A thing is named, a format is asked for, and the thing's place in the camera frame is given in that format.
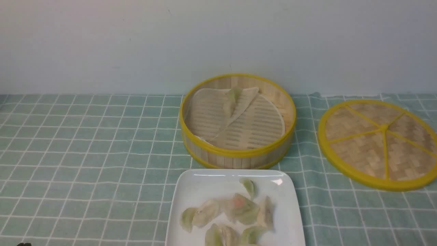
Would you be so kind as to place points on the pink centre dumpling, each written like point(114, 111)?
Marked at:
point(237, 206)

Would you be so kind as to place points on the white square plate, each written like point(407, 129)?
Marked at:
point(194, 187)

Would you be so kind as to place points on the green checked tablecloth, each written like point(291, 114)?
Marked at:
point(100, 170)

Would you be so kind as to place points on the small green dumpling top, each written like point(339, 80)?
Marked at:
point(250, 187)

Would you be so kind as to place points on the beige dumpling right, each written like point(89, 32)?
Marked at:
point(265, 214)

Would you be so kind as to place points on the pale dumpling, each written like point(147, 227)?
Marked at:
point(208, 211)
point(229, 235)

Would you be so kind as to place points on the pale dumpling bottom centre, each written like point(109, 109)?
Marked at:
point(229, 235)

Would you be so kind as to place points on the woven bamboo steamer lid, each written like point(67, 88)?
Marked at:
point(379, 144)

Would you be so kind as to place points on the bamboo steamer basket yellow rim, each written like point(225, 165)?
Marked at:
point(260, 158)

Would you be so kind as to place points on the green dumpling under pink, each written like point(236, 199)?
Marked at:
point(248, 217)

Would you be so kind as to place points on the pale dumpling left centre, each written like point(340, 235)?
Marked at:
point(208, 211)

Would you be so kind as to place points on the white steamer liner cloth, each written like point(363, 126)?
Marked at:
point(255, 123)

